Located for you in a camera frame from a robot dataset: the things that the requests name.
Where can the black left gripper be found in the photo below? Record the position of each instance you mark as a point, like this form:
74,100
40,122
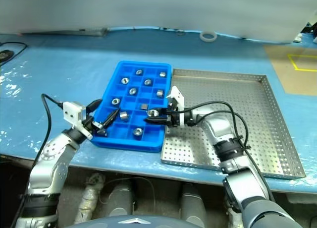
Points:
90,126

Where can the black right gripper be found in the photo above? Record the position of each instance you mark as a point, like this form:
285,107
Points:
173,117

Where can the blue compartment tray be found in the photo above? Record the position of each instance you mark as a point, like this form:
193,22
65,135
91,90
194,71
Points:
148,141

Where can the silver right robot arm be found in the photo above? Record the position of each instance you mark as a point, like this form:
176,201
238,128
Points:
218,129

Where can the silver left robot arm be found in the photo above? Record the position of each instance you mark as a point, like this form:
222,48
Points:
52,158

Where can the perforated metal tray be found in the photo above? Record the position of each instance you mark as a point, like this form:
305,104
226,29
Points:
247,101

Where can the dark rounded grey shape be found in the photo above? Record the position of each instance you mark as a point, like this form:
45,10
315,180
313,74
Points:
192,203
121,200

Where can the grey robot torso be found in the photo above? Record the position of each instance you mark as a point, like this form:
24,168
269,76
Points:
135,221

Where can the flat black oval object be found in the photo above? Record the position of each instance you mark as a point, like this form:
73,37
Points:
5,55

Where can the brown cardboard sheet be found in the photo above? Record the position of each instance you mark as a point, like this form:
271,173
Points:
297,84

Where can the black background object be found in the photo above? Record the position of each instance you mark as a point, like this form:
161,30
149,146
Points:
312,28

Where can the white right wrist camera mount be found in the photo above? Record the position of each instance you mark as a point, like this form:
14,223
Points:
177,95

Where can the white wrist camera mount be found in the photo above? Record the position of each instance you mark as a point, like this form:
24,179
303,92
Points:
70,112
177,95

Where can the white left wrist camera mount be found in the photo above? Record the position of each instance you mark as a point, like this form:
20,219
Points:
70,112

